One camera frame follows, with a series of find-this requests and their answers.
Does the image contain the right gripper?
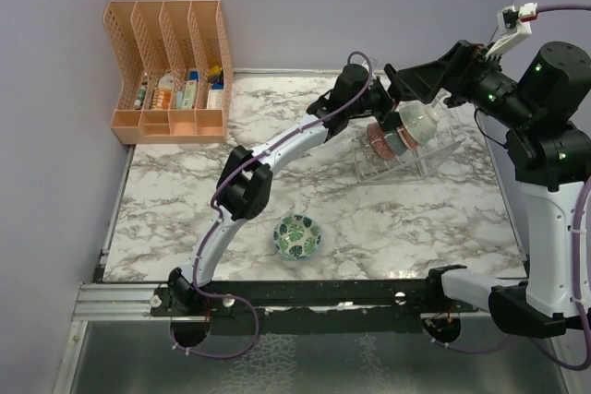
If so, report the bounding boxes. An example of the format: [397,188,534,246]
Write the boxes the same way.
[397,38,538,129]

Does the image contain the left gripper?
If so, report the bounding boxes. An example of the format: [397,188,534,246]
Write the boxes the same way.
[346,65,418,131]

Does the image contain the grey blue bowl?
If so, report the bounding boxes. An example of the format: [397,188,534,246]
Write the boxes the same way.
[384,131,408,156]

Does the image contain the orange white floral bowl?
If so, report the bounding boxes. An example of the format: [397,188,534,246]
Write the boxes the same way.
[397,126,419,149]

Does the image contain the white green patterned bowl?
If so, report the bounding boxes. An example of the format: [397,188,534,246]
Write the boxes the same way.
[399,101,440,145]

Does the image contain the dark floral pink bowl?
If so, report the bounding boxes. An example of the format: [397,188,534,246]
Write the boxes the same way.
[366,123,395,161]

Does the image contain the green leaf pattern bowl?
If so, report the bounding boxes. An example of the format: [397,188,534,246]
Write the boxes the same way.
[272,214,322,260]

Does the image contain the white brown lattice bowl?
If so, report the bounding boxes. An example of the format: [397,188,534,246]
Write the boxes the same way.
[359,137,376,163]

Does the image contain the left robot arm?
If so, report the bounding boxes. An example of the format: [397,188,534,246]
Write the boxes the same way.
[167,62,400,316]

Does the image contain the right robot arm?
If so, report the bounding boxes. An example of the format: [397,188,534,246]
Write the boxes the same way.
[385,41,590,339]

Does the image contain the clear acrylic dish rack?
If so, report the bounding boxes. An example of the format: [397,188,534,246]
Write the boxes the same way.
[351,90,465,183]

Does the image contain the blue yellow items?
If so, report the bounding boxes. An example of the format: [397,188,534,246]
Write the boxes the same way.
[187,66,224,90]

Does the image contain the green white box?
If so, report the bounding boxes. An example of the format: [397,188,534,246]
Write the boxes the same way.
[176,79,199,110]

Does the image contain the orange plastic file organizer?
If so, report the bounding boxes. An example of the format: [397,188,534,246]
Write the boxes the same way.
[103,0,234,146]

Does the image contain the orange white box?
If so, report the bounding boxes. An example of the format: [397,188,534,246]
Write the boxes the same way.
[152,71,177,111]

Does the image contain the small bottles in organizer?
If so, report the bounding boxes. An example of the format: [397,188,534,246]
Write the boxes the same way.
[133,72,149,110]

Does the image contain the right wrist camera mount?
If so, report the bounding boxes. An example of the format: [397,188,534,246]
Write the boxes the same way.
[486,2,538,60]

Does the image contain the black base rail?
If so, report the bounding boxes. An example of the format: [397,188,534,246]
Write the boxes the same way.
[151,275,476,335]

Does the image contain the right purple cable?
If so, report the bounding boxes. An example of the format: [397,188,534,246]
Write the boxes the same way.
[431,4,591,371]

